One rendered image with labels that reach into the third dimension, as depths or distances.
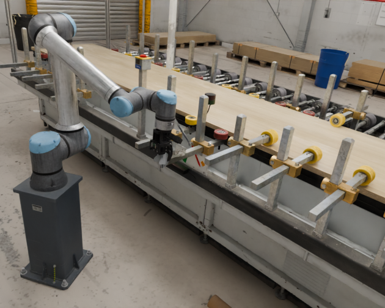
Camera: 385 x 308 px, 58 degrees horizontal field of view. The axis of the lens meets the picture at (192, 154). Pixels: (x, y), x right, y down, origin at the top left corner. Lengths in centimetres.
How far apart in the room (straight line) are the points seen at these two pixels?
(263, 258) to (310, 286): 31
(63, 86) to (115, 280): 117
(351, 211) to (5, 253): 204
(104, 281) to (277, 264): 103
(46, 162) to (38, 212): 29
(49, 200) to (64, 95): 54
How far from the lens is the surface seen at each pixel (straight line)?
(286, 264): 215
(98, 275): 229
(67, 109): 193
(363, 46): 900
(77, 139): 198
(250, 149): 166
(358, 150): 209
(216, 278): 230
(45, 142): 186
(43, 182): 194
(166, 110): 153
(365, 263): 160
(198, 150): 182
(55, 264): 221
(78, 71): 160
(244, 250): 227
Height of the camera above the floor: 164
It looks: 26 degrees down
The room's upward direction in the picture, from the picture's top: 6 degrees clockwise
